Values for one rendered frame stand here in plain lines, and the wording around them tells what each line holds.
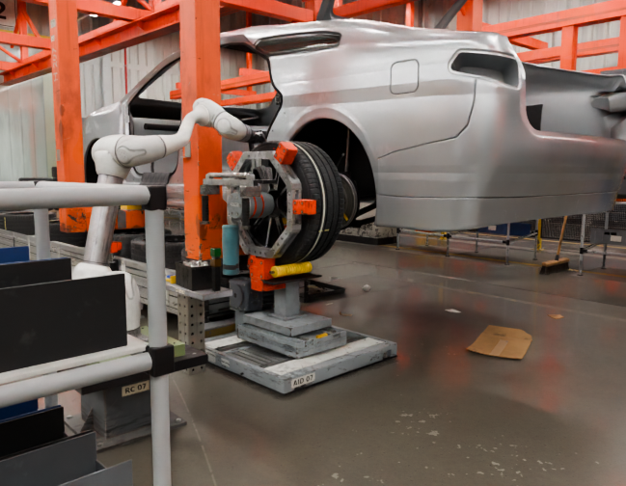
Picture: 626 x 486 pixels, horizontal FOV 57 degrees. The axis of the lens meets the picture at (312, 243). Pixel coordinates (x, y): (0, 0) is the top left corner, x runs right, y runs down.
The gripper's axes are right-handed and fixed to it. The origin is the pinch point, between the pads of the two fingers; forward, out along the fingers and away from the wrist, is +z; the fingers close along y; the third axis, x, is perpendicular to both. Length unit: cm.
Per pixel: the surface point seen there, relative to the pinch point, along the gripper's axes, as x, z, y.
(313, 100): 19.3, 22.0, 25.6
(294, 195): -37.4, -20.5, 19.7
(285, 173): -25.8, -20.9, 17.8
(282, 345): -108, -6, -10
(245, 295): -78, 10, -35
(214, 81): 40.5, -1.0, -20.7
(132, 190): -68, -209, 73
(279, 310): -90, 11, -16
